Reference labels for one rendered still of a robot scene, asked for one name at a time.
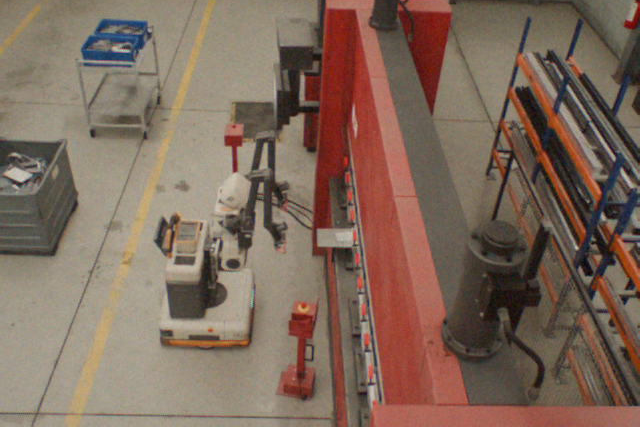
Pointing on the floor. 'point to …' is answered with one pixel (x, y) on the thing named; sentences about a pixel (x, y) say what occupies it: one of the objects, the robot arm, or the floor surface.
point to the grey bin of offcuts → (34, 195)
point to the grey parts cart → (122, 89)
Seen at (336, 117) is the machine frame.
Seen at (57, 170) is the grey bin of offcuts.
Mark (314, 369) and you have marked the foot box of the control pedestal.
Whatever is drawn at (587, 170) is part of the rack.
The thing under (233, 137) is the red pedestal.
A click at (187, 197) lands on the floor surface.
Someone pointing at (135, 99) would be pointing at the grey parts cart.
